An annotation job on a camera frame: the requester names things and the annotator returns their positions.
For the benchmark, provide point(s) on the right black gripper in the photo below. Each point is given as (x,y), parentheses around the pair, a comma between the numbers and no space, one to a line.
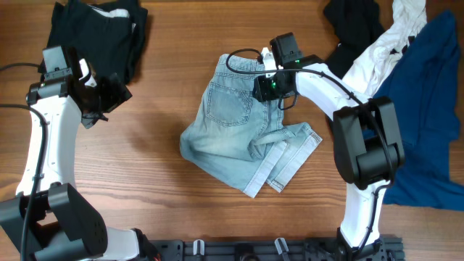
(262,88)

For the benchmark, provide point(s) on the white crumpled shirt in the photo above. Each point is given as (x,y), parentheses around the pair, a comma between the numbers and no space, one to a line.
(375,64)

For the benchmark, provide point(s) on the folded black garment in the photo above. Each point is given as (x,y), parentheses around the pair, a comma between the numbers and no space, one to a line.
(110,36)

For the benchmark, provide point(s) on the black mounting rail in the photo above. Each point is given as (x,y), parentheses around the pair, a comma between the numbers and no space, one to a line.
(239,250)

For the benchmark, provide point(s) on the dark blue shirt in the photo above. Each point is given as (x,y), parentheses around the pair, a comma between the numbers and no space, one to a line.
(423,87)

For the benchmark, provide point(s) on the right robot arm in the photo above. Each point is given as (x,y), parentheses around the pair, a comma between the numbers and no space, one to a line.
(367,145)

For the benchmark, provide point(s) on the black crumpled garment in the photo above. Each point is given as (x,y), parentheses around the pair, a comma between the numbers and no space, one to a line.
(356,24)

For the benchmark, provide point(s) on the light blue denim shorts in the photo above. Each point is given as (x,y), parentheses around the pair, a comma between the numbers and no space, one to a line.
(241,141)

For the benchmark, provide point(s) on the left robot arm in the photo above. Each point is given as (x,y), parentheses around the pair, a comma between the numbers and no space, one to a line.
(48,219)

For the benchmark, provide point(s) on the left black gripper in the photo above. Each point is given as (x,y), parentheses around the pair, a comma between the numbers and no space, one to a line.
(117,94)

